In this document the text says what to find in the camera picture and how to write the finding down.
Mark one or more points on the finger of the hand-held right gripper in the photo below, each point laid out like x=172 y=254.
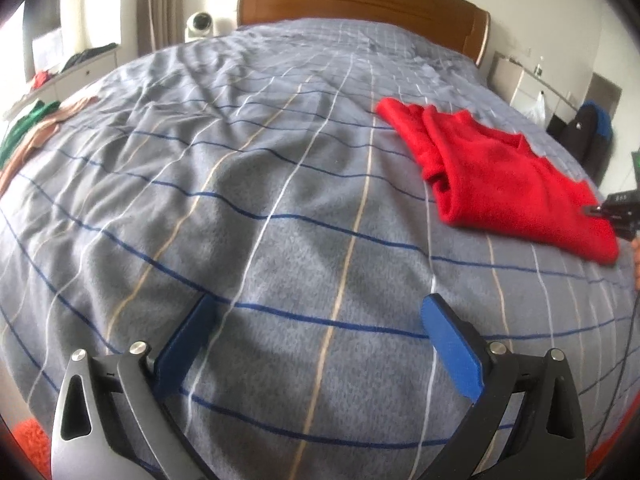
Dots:
x=595 y=210

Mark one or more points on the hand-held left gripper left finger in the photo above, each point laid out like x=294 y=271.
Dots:
x=181 y=350

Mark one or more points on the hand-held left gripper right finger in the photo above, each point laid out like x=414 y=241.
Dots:
x=454 y=352

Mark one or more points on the red knit sweater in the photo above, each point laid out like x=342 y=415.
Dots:
x=500 y=185

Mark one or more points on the dark clothes pile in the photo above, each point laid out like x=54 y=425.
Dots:
x=87 y=56

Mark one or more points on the person's right hand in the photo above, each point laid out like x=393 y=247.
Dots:
x=636 y=262

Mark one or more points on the black and blue jacket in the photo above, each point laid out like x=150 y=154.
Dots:
x=582 y=140

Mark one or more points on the white plastic bag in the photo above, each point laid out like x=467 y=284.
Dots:
x=537 y=109

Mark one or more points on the grey nightstand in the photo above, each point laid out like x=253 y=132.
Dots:
x=512 y=85

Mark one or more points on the small bottle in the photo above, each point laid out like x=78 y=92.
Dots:
x=538 y=66

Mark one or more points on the grey plaid bed blanket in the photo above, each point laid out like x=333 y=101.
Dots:
x=250 y=210

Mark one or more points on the orange fuzzy cloth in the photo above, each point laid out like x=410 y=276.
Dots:
x=32 y=452

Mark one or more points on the green cloth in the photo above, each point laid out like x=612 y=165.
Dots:
x=25 y=122

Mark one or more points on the white dresser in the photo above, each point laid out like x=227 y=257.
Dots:
x=85 y=77

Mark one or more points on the small red cloth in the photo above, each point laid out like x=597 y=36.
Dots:
x=42 y=79

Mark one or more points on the wooden headboard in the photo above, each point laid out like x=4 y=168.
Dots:
x=360 y=0

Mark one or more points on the white round fan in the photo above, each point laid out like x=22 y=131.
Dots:
x=200 y=26

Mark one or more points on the white box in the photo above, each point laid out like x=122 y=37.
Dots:
x=47 y=47

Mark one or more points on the beige curtain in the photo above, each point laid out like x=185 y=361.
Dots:
x=152 y=5

